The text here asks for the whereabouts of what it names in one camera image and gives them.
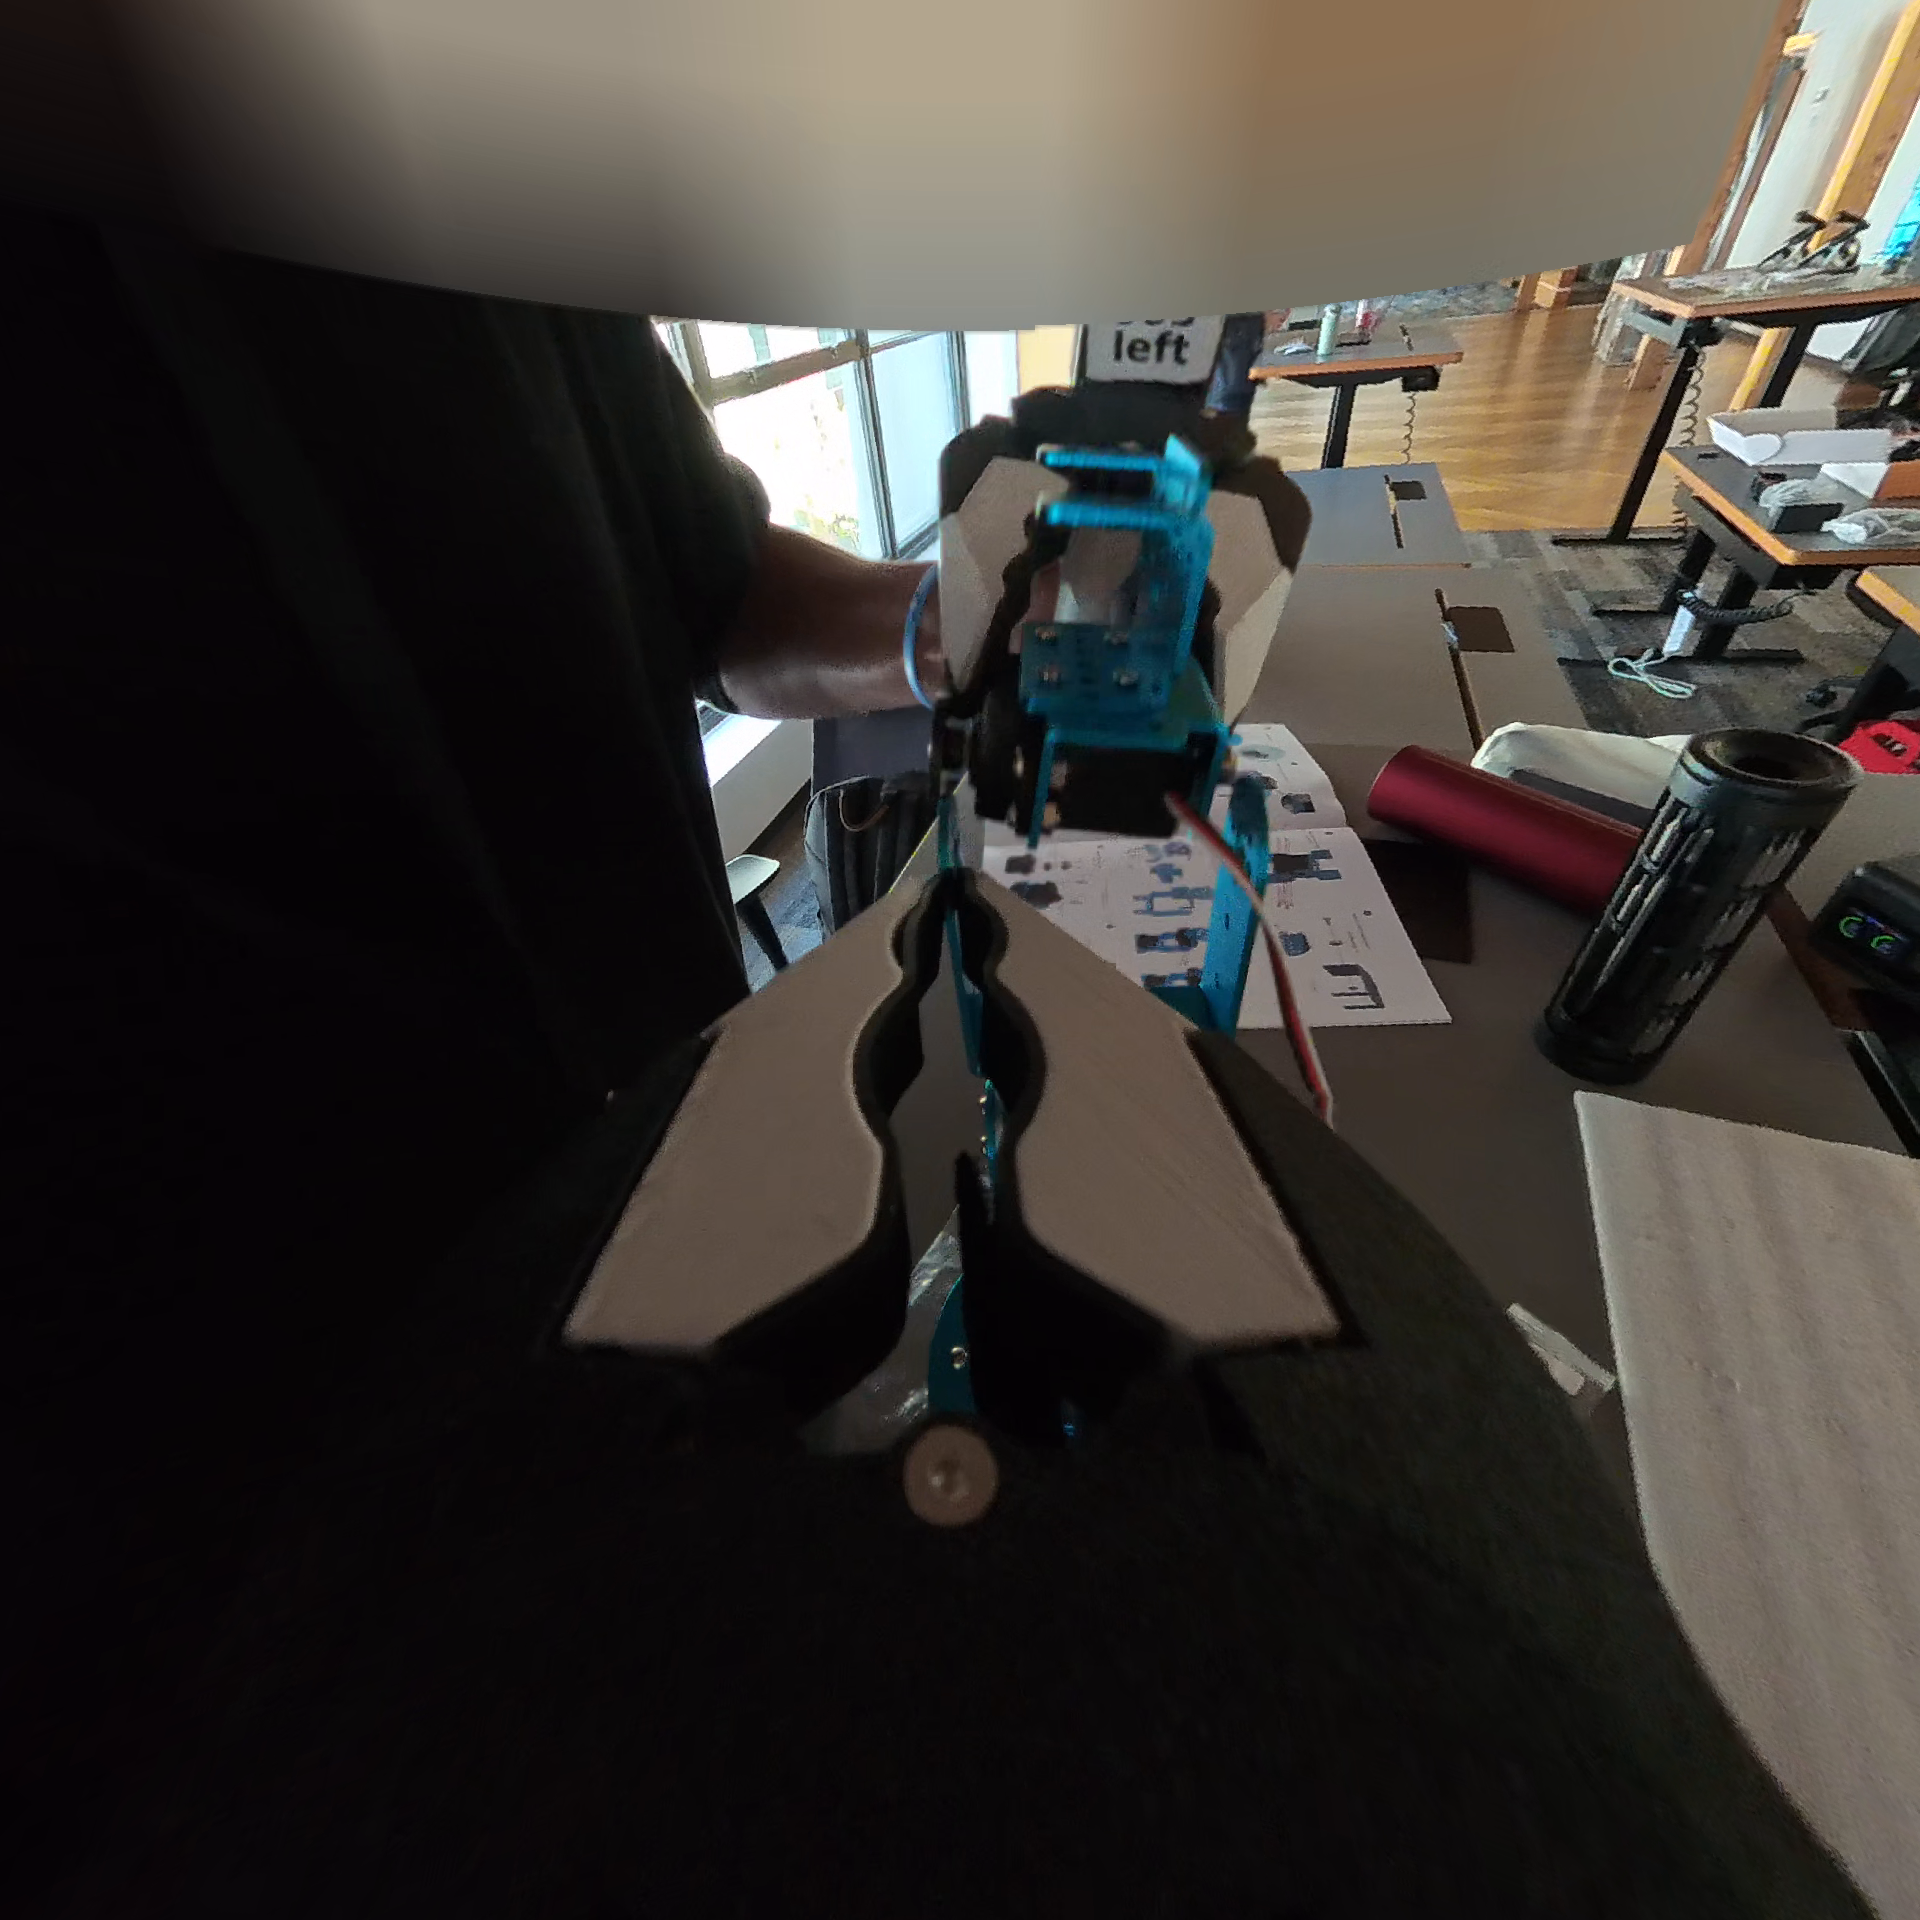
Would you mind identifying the printed assembly manual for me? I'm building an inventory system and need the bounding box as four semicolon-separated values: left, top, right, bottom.
978;720;1458;1037

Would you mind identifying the black cylindrical bottle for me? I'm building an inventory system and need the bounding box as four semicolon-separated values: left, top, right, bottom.
1534;723;1867;1087

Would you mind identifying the adjoining grey desk with slots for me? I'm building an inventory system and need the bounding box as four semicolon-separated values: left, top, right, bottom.
1242;461;1596;756

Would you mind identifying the blue wristband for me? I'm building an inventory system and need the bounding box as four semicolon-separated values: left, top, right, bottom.
897;558;948;709

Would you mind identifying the person's left forearm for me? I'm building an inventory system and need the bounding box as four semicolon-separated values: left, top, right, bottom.
703;514;921;726

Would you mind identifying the white foam sheet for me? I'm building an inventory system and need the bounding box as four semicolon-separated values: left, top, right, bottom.
1568;1087;1920;1920

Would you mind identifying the large grid window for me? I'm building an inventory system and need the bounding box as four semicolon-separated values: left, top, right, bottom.
657;317;1026;568

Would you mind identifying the blue servo bracket assembly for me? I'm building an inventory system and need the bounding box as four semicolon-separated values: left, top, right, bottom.
957;434;1250;837

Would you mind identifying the dark red tube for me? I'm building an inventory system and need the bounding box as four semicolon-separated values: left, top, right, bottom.
1363;741;1648;917

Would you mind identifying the cluttered background desk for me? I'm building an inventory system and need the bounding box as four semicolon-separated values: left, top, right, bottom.
1658;402;1920;666

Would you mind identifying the red white black servo cable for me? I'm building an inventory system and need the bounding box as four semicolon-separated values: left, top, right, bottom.
1158;792;1341;1129

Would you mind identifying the white plastic bag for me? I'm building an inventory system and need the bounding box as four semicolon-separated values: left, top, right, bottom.
1466;715;1701;785

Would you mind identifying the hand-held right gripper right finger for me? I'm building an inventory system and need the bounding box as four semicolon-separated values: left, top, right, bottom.
960;876;1345;1355

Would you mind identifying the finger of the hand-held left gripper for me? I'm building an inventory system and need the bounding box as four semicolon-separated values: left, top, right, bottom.
942;454;1057;709
1204;497;1299;717

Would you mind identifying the black charger with display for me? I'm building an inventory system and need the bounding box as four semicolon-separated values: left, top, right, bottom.
1812;852;1920;1010

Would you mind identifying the black flat device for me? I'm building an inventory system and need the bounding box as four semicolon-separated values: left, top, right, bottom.
1354;828;1483;966

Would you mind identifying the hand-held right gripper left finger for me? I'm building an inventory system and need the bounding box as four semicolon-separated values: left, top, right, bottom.
562;869;945;1360

